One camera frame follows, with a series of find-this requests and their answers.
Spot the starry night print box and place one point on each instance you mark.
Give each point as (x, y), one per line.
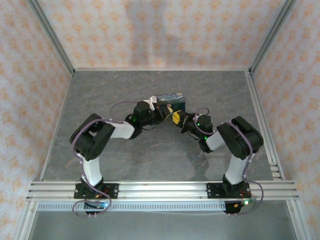
(172, 100)

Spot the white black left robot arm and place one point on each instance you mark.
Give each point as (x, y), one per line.
(92, 140)

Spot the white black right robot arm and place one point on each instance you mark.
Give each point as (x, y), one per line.
(237, 140)

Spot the electronics board with light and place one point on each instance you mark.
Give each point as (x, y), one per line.
(98, 205)
(237, 206)

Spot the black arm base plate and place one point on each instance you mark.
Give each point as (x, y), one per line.
(112, 191)
(215, 190)

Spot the aluminium side rail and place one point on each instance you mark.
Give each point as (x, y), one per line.
(262, 120)

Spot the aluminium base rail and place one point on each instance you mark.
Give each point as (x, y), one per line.
(162, 190)

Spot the aluminium frame post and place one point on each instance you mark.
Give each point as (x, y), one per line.
(272, 37)
(52, 37)

